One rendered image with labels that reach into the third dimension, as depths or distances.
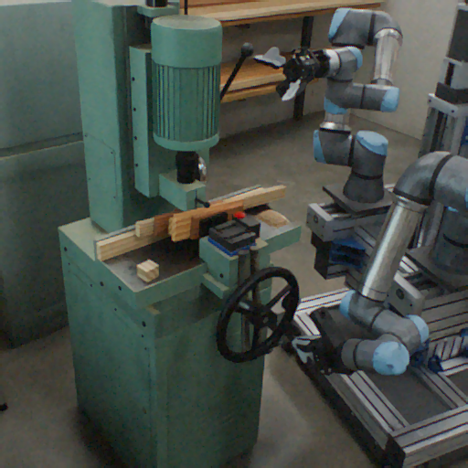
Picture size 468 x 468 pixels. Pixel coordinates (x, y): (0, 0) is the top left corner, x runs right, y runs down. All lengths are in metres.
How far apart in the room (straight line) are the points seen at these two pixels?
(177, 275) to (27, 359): 1.29
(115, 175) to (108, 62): 0.33
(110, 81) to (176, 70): 0.27
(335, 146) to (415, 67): 3.10
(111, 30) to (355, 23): 0.89
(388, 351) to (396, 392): 0.95
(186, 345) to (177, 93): 0.72
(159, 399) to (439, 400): 1.06
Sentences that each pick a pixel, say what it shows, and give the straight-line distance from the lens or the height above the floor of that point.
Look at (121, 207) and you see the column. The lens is 1.86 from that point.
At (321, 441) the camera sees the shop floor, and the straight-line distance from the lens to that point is 2.43.
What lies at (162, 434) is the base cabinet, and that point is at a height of 0.33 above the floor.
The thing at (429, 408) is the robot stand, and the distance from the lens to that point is 2.36.
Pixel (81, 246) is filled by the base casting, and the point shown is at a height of 0.80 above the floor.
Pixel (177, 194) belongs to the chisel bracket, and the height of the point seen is 1.04.
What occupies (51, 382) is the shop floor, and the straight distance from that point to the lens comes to 2.66.
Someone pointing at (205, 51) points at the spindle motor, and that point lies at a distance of 1.51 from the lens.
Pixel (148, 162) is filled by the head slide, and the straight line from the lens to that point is 1.72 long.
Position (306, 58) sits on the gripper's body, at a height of 1.40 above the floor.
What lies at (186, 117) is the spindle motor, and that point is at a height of 1.29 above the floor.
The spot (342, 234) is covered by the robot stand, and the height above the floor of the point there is 0.70.
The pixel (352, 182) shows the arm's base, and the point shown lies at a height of 0.88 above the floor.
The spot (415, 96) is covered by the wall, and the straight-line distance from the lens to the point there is 5.26.
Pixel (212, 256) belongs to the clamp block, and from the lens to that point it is 1.63.
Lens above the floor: 1.82
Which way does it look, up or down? 30 degrees down
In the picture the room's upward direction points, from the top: 3 degrees clockwise
